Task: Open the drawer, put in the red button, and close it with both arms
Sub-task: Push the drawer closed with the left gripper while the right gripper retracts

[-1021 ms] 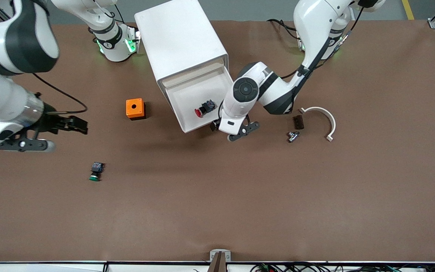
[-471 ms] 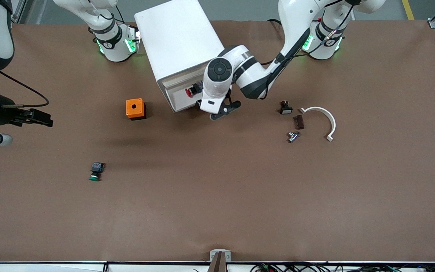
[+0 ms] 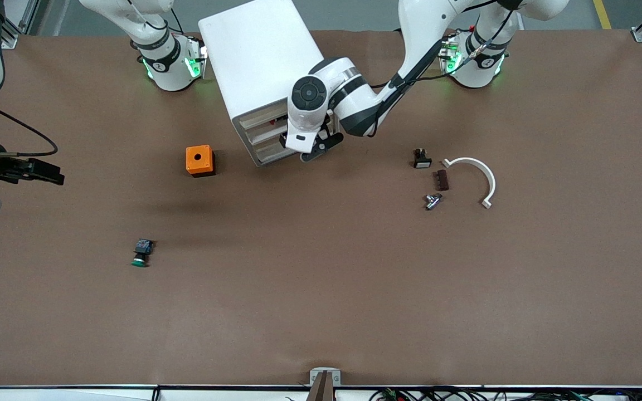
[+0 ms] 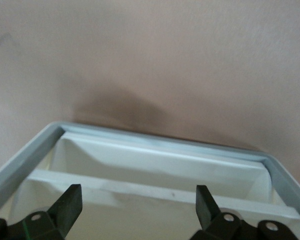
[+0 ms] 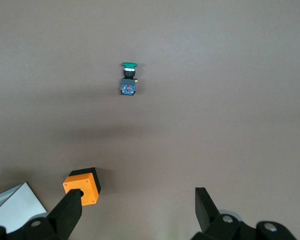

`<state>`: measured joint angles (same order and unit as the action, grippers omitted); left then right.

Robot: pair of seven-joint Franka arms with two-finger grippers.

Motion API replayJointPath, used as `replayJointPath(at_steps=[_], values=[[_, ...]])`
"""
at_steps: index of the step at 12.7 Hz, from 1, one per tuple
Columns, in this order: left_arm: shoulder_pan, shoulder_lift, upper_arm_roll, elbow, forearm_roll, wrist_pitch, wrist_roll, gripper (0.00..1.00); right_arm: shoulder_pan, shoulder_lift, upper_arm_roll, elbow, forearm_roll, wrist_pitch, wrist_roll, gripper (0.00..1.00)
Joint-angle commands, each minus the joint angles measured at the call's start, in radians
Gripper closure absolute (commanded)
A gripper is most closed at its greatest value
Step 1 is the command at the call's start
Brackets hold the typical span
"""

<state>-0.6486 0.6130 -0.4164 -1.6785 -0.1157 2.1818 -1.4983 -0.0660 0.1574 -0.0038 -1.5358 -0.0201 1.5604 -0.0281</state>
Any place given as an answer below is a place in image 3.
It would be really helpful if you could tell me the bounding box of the white plastic drawer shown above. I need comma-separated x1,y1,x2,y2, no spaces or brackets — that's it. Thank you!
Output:
241,119,291,143
249,134,288,155
236,102,291,128
254,146,302,167

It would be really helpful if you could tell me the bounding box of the white drawer cabinet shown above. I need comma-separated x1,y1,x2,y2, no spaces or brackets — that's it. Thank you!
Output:
197,0,326,168

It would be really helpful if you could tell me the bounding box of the green push button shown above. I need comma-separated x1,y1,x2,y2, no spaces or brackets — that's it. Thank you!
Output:
130,238,154,268

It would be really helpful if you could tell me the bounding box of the orange box with hole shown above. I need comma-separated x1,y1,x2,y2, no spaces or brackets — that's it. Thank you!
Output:
186,145,216,178

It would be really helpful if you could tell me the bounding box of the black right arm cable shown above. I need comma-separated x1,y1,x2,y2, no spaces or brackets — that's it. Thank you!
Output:
0,103,59,158

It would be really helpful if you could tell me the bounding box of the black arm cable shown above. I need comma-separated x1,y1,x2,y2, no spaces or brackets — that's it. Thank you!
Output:
370,6,517,91
0,103,59,158

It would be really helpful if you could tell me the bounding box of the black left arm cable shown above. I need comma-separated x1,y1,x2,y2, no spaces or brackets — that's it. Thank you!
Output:
370,6,517,91

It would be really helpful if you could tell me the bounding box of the white curved plastic bracket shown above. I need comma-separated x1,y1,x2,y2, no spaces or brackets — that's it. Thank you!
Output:
441,157,497,210

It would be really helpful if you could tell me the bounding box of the thin black base cable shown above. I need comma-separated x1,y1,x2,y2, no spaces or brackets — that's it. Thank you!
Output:
132,0,185,35

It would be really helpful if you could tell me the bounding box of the white table edge rail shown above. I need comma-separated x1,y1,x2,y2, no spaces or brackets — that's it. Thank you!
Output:
0,384,642,401

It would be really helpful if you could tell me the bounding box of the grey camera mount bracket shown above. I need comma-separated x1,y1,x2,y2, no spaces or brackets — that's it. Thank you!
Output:
307,368,342,401

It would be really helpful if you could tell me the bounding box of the black cable bundle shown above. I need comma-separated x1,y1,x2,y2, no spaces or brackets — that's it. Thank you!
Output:
368,386,642,401

